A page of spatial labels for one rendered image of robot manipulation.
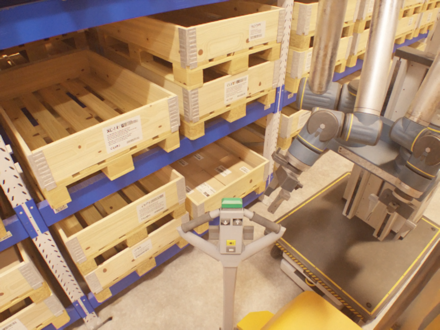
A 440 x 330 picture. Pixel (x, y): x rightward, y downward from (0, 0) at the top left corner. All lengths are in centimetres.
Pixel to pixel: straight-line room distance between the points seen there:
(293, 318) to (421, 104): 106
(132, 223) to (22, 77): 136
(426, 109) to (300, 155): 57
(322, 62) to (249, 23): 51
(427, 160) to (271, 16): 133
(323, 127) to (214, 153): 201
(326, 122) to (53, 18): 110
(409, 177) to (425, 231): 177
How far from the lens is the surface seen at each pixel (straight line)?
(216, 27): 180
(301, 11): 244
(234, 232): 125
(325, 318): 159
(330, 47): 172
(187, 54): 170
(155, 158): 191
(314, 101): 194
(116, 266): 218
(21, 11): 140
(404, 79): 220
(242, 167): 284
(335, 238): 260
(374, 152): 206
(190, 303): 256
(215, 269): 271
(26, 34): 141
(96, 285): 220
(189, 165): 287
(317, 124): 110
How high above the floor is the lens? 227
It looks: 38 degrees down
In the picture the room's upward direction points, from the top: straight up
